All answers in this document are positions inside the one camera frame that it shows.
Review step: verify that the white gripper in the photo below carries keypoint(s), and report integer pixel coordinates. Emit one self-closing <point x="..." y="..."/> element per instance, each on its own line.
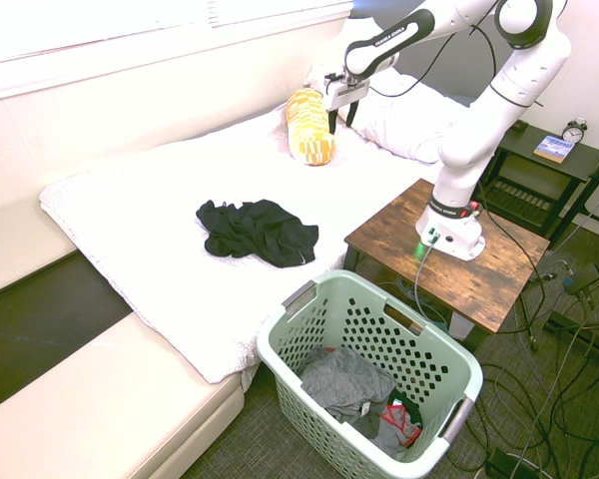
<point x="347" y="92"/>

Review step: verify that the black clothing garment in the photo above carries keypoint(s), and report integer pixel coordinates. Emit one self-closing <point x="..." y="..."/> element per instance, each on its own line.
<point x="259" y="232"/>

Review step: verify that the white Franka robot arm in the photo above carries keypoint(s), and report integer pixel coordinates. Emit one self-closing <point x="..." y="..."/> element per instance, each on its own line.
<point x="461" y="149"/>

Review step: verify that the mint green laundry basket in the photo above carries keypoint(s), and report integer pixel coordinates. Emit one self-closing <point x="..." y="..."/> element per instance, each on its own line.
<point x="299" y="329"/>

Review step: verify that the yellow white patterned bolster pillow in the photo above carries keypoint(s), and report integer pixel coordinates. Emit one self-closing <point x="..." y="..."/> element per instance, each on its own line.
<point x="309" y="127"/>

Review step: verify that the white bed pillow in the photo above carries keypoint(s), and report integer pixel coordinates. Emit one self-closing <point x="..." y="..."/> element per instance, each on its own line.
<point x="404" y="122"/>

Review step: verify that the white window blind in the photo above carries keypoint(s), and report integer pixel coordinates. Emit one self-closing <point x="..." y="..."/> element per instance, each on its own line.
<point x="279" y="10"/>

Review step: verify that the white bed with duvet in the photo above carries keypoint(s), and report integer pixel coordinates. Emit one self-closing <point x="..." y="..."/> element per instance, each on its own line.
<point x="179" y="164"/>

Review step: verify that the small dark box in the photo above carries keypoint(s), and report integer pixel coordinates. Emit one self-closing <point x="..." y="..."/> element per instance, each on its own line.
<point x="519" y="128"/>

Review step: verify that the rustic brown wooden table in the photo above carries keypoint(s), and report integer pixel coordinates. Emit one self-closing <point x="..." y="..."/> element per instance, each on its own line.
<point x="459" y="284"/>

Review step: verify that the black nightstand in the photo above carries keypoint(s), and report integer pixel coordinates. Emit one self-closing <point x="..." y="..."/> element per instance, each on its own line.
<point x="544" y="164"/>

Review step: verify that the blue cover book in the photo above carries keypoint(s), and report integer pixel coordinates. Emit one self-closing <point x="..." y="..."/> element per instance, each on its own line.
<point x="554" y="148"/>

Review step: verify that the black twin-bell alarm clock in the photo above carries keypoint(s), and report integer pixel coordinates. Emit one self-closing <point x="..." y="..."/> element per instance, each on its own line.
<point x="574" y="132"/>

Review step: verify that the black tripod leg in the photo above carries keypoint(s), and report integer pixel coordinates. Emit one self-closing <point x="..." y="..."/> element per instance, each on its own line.
<point x="596" y="189"/>

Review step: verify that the gray clothing garment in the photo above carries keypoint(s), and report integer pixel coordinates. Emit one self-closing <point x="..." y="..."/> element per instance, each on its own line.
<point x="344" y="384"/>

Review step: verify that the black power adapter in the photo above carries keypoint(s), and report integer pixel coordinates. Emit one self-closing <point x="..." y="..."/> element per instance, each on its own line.
<point x="583" y="279"/>

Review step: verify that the beige upholstered bed base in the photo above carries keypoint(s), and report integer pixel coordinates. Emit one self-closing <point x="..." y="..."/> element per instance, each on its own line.
<point x="105" y="399"/>

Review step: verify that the black power brick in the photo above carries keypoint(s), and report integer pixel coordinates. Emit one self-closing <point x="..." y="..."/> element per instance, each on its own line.
<point x="509" y="466"/>

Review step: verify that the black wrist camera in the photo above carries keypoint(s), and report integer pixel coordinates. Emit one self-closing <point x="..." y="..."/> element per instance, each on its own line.
<point x="332" y="78"/>

